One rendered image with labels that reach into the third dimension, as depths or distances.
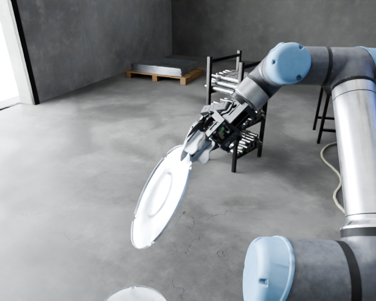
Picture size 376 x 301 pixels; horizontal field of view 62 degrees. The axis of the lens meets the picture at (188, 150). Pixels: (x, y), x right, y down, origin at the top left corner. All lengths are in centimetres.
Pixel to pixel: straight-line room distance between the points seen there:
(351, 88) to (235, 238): 160
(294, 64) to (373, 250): 33
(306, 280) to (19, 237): 207
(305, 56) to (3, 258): 202
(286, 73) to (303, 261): 33
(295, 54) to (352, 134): 17
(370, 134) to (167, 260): 155
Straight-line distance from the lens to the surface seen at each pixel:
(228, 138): 72
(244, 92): 73
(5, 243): 236
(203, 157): 77
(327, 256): 51
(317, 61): 65
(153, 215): 81
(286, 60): 62
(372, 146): 60
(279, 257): 49
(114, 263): 200
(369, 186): 57
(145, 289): 144
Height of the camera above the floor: 143
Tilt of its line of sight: 27 degrees down
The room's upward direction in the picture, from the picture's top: straight up
